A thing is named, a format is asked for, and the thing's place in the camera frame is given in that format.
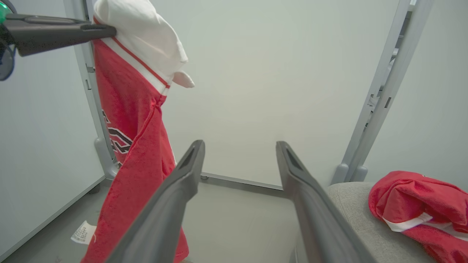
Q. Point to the red jersey white print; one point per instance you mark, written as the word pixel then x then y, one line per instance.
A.
pixel 413 197

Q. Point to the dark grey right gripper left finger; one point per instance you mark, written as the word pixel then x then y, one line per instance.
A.
pixel 164 215

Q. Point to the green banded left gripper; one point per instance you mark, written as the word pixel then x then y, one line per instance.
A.
pixel 5 54

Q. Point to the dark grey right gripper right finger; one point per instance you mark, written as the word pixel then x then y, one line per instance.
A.
pixel 318 219

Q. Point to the grey partition bottom rail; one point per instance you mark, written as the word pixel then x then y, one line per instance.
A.
pixel 248 182

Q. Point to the grey corner frame post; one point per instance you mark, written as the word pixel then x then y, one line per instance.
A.
pixel 81 54

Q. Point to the grey metal frame post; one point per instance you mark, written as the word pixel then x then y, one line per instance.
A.
pixel 387 91

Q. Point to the grey frame foot tube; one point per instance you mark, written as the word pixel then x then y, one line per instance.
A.
pixel 340 174
pixel 360 174

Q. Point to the grey fabric sofa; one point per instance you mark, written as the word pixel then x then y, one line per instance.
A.
pixel 354 208

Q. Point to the red jersey black print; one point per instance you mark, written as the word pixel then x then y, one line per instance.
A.
pixel 131 175

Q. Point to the white garment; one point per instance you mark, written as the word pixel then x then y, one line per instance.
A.
pixel 142 33

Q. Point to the grey bent frame leg tube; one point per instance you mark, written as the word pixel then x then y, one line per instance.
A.
pixel 104 160

